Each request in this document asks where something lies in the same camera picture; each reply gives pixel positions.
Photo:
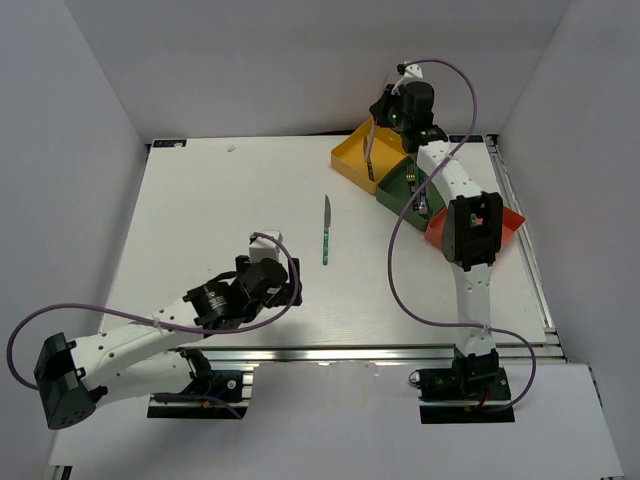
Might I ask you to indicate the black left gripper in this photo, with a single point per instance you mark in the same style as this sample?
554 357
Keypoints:
285 293

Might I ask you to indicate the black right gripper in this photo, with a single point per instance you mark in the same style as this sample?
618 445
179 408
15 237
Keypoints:
378 109

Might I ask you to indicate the knife with black patterned handle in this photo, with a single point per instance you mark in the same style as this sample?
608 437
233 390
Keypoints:
370 169

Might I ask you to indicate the knife with green handle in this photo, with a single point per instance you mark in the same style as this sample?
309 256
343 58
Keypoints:
326 230

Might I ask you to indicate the knife with pink handle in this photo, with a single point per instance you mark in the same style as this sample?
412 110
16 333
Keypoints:
369 141

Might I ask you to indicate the fork with black patterned handle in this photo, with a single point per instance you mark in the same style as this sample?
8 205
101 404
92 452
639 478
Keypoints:
410 175

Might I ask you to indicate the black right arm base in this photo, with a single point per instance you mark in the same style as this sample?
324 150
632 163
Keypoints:
442 400

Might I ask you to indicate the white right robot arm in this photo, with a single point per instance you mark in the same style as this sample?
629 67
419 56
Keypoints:
472 233

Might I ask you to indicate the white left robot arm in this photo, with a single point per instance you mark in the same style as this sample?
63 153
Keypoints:
153 355

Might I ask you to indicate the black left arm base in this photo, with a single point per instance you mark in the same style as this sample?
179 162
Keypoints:
211 393

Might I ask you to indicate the yellow square bin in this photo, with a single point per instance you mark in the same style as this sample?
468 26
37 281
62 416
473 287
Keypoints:
348 158

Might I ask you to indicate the green square bin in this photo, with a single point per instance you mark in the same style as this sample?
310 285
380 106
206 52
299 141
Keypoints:
393 193

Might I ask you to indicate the orange square bin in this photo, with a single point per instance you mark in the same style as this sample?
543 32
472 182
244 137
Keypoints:
511 222

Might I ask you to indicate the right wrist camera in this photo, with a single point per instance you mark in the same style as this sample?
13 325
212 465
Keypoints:
408 73

